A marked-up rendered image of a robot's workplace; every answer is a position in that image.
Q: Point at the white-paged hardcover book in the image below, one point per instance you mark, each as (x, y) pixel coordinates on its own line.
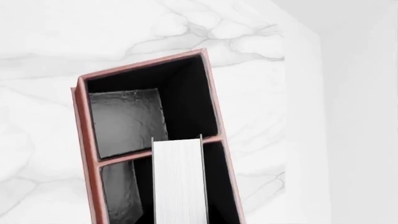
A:
(178, 182)

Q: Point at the pink caddy with black lining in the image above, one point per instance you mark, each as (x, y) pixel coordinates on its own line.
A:
(186, 98)

